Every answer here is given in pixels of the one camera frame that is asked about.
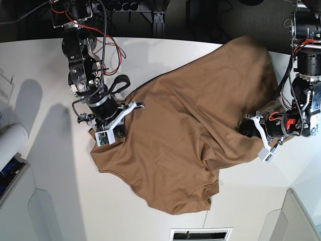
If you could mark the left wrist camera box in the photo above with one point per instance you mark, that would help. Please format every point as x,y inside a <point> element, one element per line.
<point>266,156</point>

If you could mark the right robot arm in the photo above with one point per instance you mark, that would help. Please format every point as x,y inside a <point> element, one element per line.
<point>87,70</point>

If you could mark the clear plastic container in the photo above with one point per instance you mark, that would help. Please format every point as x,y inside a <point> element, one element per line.
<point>7,87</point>

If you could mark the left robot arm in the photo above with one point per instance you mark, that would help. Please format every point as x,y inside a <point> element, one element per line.
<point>295,107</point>

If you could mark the aluminium frame post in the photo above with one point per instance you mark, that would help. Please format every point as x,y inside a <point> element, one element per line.
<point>155,12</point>

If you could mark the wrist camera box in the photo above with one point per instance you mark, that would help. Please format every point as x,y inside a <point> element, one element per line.
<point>266,156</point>
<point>105,137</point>

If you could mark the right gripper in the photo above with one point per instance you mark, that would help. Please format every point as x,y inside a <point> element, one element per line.
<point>106,112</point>

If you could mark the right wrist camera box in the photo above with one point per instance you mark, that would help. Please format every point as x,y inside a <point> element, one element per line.
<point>105,137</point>

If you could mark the brown t-shirt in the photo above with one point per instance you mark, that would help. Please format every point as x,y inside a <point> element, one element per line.
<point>186,133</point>

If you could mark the white cylinder roll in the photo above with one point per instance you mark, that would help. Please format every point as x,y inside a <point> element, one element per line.
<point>12,140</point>

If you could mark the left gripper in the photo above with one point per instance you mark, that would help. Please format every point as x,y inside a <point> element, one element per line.
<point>271,127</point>

